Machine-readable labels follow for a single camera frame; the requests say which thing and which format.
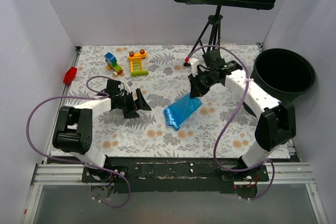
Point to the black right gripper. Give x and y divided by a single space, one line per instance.
199 81

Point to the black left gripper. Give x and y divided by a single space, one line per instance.
130 104

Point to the blue trash bag roll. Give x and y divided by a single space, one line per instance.
179 111

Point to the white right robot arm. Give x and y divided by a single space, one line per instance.
276 120

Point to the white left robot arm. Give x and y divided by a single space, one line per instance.
74 126

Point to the black ribbed trash bin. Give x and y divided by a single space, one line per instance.
283 74

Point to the floral patterned table mat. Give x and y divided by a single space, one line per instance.
201 135

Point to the yellow toy block house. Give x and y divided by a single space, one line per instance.
135 59

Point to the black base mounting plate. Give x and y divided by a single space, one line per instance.
170 175

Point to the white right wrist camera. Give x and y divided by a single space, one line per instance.
193 63

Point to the red block on rail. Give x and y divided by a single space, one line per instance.
70 75

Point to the aluminium frame rail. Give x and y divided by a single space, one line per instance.
70 173

